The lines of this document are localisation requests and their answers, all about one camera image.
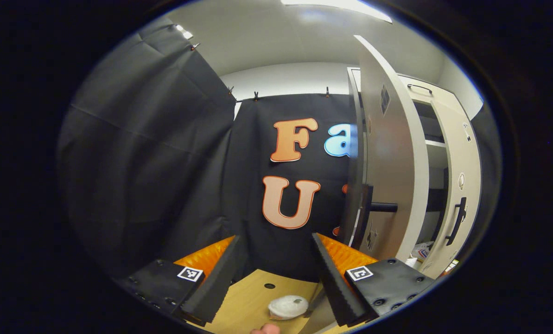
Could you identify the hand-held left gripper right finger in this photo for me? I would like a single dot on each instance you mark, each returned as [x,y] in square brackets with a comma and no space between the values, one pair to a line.
[332,287]

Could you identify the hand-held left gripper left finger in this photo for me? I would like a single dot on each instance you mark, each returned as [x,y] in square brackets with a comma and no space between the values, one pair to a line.
[216,283]

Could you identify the white canvas shoe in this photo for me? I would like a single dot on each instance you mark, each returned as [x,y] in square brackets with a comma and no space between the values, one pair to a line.
[422,253]

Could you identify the white shoe cabinet door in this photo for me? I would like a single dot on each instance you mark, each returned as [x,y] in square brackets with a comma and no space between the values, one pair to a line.
[392,153]
[461,153]

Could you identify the white shoe cabinet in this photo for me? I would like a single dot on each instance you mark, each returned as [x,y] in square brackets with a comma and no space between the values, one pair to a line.
[443,93]

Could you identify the small ceiling light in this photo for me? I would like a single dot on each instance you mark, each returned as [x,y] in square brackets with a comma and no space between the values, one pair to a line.
[186,33]

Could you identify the long ceiling light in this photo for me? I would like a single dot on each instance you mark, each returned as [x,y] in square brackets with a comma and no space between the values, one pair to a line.
[341,4]

